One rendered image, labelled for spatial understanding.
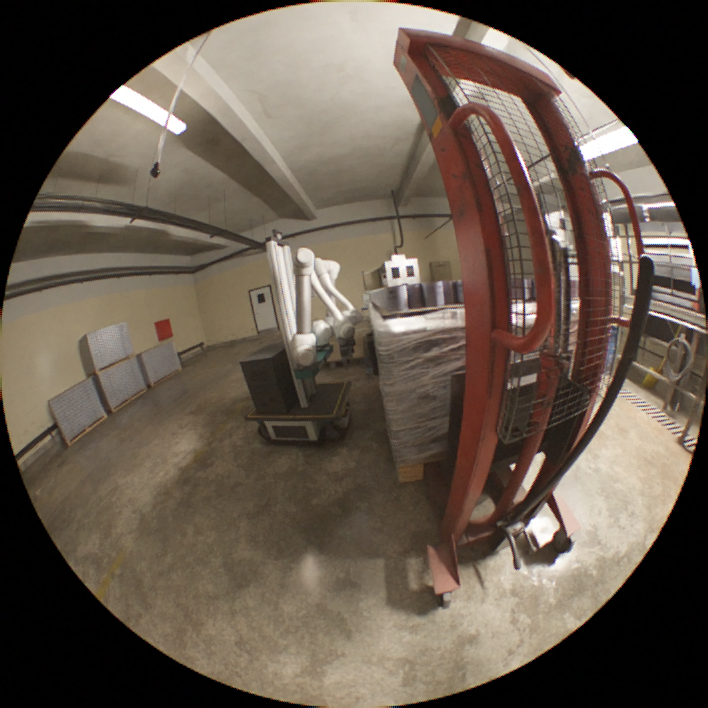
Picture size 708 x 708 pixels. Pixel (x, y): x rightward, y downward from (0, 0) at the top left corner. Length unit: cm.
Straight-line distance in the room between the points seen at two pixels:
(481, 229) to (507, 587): 139
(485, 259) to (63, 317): 847
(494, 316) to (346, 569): 125
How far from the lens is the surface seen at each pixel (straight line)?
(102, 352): 671
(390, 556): 130
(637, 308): 54
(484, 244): 45
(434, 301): 68
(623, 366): 57
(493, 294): 46
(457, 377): 68
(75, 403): 637
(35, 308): 828
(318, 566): 134
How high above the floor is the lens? 123
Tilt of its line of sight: 17 degrees down
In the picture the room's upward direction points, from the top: 9 degrees counter-clockwise
